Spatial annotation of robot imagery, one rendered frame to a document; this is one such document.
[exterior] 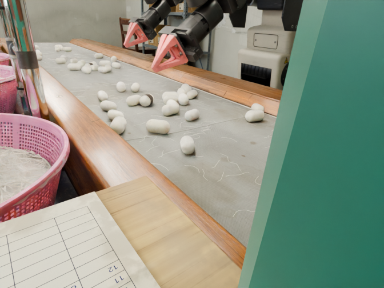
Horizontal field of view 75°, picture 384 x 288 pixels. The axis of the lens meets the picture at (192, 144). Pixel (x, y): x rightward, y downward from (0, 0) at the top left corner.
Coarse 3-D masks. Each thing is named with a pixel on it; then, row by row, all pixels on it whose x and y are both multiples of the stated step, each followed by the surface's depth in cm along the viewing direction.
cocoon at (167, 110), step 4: (172, 104) 46; (176, 104) 46; (164, 108) 44; (168, 108) 44; (172, 108) 45; (176, 108) 46; (164, 112) 45; (168, 112) 45; (172, 112) 45; (176, 112) 46
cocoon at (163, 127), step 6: (150, 120) 38; (156, 120) 38; (162, 120) 38; (150, 126) 37; (156, 126) 37; (162, 126) 37; (168, 126) 37; (150, 132) 38; (156, 132) 38; (162, 132) 37
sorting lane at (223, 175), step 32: (64, 64) 88; (128, 64) 94; (96, 96) 55; (128, 96) 56; (160, 96) 57; (128, 128) 40; (192, 128) 41; (224, 128) 42; (256, 128) 42; (160, 160) 31; (192, 160) 31; (224, 160) 32; (256, 160) 32; (192, 192) 26; (224, 192) 26; (256, 192) 26; (224, 224) 22
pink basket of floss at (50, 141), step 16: (0, 128) 34; (16, 128) 34; (32, 128) 34; (48, 128) 32; (0, 144) 35; (16, 144) 35; (32, 144) 34; (48, 144) 33; (64, 144) 27; (48, 160) 32; (64, 160) 25; (48, 176) 22; (32, 192) 20; (48, 192) 24; (0, 208) 18; (16, 208) 20; (32, 208) 22
